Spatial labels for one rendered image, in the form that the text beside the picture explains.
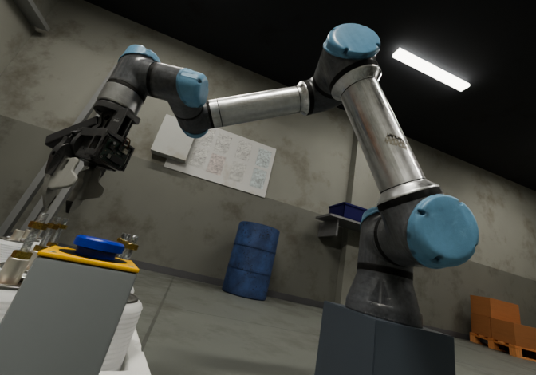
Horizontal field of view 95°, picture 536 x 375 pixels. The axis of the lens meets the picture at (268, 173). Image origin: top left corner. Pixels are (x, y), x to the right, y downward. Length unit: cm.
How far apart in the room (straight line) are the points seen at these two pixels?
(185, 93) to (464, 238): 57
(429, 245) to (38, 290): 47
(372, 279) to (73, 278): 51
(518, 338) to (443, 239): 481
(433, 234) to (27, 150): 403
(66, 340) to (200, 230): 323
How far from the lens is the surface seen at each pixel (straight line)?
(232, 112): 66
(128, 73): 61
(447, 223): 50
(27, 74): 460
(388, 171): 52
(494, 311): 554
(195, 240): 345
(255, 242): 291
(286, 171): 391
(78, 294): 25
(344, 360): 61
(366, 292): 60
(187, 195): 352
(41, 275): 25
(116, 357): 45
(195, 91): 55
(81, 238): 27
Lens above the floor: 34
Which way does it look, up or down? 21 degrees up
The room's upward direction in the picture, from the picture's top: 14 degrees clockwise
